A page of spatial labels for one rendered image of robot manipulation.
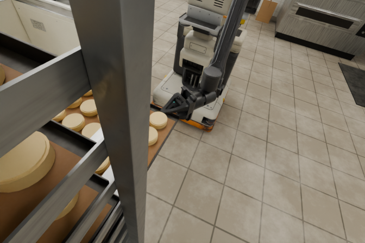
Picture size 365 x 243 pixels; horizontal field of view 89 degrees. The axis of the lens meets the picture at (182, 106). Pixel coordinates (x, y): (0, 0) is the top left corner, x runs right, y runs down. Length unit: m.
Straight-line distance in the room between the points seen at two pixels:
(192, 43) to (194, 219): 1.20
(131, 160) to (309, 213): 1.75
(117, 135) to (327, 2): 4.14
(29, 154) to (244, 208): 1.50
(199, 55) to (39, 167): 1.26
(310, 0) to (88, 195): 4.10
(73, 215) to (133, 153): 0.13
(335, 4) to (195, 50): 3.19
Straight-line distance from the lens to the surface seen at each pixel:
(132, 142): 0.16
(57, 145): 0.22
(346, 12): 4.32
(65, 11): 1.48
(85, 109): 0.57
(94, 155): 0.19
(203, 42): 1.35
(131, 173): 0.21
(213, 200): 1.54
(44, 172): 0.21
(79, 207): 0.29
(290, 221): 1.75
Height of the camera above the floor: 1.40
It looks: 45 degrees down
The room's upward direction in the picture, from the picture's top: 13 degrees clockwise
